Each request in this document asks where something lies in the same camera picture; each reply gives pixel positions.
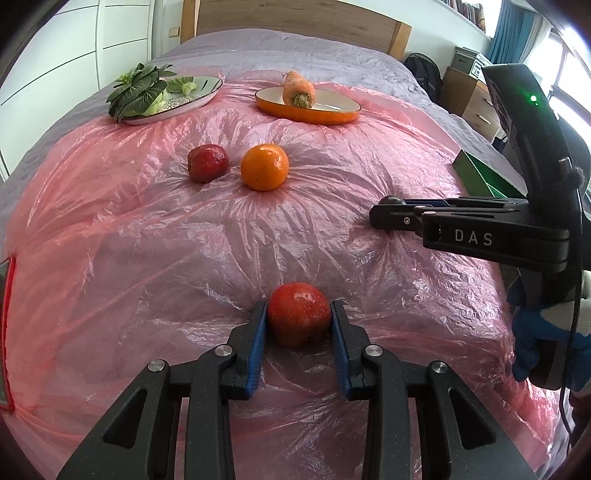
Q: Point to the green tray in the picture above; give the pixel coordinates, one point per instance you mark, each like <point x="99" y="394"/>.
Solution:
<point x="485" y="177"/>

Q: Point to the row of books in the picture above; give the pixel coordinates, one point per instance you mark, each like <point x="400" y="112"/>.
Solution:
<point x="466" y="9"/>

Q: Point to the person's right hand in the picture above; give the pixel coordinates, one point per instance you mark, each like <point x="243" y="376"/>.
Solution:
<point x="528" y="332"/>

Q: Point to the small bok choy piece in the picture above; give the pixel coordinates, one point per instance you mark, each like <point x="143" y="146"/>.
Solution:
<point x="182" y="86"/>

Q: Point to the white patterned plate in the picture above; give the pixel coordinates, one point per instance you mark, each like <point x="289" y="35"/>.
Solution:
<point x="203" y="90"/>

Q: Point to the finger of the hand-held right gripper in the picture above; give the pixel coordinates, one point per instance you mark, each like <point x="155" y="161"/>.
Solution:
<point x="392" y="217"/>
<point x="461" y="201"/>

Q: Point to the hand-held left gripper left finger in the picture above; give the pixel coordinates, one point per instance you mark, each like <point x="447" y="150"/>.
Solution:
<point x="257" y="350"/>

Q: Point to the dark plum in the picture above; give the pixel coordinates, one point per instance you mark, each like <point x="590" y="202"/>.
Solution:
<point x="392" y="200"/>

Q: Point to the phone in red case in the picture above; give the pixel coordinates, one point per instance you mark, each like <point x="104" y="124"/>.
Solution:
<point x="4" y="323"/>

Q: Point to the white wardrobe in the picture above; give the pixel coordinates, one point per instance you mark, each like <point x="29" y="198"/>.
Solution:
<point x="69" y="37"/>

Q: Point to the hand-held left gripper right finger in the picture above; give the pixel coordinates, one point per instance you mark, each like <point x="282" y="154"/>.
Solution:
<point x="340" y="355"/>

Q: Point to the wooden nightstand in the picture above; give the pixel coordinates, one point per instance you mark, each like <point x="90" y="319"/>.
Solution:
<point x="471" y="99"/>

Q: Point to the red apple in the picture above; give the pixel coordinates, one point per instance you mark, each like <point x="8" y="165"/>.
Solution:
<point x="207" y="164"/>
<point x="298" y="311"/>

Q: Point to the pink plastic sheet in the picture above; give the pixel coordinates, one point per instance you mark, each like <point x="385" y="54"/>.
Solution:
<point x="184" y="254"/>

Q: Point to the black backpack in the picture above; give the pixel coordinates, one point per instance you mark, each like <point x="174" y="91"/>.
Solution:
<point x="422" y="74"/>

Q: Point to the orange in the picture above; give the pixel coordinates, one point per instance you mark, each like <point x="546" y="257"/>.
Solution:
<point x="264" y="167"/>

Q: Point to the blue curtain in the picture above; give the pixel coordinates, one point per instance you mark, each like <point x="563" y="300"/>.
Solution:
<point x="512" y="27"/>

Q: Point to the wooden headboard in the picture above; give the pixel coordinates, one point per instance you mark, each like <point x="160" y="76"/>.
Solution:
<point x="300" y="18"/>

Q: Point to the orange rimmed plate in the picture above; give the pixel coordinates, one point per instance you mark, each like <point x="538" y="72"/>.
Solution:
<point x="337" y="110"/>

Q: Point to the carrot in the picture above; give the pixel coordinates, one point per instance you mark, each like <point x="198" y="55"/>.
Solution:
<point x="298" y="90"/>

